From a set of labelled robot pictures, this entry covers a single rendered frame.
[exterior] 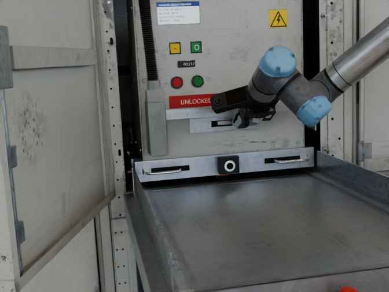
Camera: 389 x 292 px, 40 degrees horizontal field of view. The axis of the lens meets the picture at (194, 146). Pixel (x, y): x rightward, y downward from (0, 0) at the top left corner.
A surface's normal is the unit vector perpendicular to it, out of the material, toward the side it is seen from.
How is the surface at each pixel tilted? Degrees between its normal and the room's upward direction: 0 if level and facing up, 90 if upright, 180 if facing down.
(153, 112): 90
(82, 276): 90
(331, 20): 90
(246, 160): 90
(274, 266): 0
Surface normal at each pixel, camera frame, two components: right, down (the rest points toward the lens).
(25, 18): 0.99, -0.03
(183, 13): 0.19, 0.15
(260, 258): -0.05, -0.99
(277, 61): 0.17, -0.37
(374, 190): -0.98, 0.07
